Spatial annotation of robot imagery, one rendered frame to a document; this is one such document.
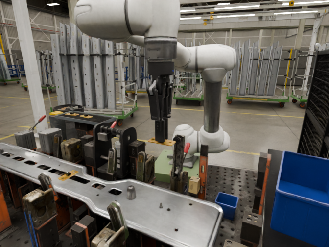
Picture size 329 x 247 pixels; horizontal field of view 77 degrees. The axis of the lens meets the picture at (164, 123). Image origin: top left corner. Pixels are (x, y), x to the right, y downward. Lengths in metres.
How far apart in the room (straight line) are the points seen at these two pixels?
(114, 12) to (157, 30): 0.12
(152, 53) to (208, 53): 0.54
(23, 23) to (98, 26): 4.08
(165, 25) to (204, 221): 0.59
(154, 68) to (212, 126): 0.84
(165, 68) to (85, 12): 0.25
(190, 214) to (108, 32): 0.61
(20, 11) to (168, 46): 4.24
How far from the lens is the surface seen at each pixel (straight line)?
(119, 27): 0.61
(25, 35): 4.66
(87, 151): 1.15
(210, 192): 1.40
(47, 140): 1.31
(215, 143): 1.41
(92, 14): 0.63
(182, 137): 0.80
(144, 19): 0.58
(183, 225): 0.73
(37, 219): 0.92
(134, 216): 0.76
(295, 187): 0.96
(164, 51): 0.57
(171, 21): 0.58
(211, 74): 1.11
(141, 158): 0.92
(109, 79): 5.20
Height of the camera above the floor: 1.50
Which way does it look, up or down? 17 degrees down
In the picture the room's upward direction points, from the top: straight up
